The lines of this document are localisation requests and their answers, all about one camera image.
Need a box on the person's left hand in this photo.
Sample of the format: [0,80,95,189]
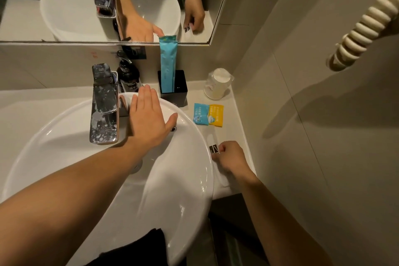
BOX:
[126,84,179,151]

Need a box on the person's right hand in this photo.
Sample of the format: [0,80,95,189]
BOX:
[211,141,250,180]

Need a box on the white sachet with black label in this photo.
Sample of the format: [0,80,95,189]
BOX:
[207,133,232,188]

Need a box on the person's left forearm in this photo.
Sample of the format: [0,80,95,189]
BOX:
[0,138,147,266]

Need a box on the person's right forearm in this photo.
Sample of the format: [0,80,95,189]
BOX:
[235,171,335,266]

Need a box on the black pump soap bottle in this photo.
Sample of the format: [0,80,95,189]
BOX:
[116,51,143,93]

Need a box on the chrome faucet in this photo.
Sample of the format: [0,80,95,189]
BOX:
[89,63,120,145]

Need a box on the blue sachet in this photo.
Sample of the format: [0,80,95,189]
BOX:
[193,103,211,126]

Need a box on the black square holder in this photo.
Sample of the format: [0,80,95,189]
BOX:
[157,70,188,107]

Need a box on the yellow sachet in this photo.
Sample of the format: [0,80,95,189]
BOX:
[208,104,224,127]

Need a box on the long blue toothbrush packet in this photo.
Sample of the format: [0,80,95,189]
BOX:
[159,35,178,94]

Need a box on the white round sink basin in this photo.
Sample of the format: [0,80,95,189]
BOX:
[1,92,215,266]

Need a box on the plastic-wrapped white cup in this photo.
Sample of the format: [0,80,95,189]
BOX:
[203,68,234,101]

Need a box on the wall mirror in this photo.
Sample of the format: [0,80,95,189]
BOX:
[0,0,237,47]

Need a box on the cream coiled cord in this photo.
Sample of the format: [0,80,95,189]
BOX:
[326,0,399,72]

